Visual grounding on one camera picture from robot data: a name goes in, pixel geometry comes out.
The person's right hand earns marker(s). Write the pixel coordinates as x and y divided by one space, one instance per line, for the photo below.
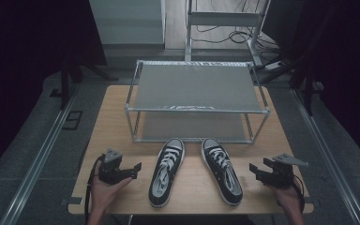
286 197

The black canvas sneaker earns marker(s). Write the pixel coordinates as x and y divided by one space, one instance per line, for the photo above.
223 172
165 175

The metal floor rail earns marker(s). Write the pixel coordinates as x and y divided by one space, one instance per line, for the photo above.
331 156
34 165

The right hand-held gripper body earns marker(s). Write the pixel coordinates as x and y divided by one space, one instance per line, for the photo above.
282 172

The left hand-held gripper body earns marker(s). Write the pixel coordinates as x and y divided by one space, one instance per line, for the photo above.
110 170

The grey metal shoe rack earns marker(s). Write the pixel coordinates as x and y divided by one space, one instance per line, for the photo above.
197 87

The person's left hand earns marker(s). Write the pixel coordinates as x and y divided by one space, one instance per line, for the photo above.
106 193

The dark curtain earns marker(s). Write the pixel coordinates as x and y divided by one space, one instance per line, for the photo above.
347 68
22 62

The white metal stand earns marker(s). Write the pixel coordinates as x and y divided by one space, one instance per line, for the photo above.
222 19

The white cabinet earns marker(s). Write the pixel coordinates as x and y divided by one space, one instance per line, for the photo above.
128 22

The black tripod stand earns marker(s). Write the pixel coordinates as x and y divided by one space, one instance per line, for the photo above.
65 84
307 90

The white power strip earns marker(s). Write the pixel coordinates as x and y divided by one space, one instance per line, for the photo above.
274 65

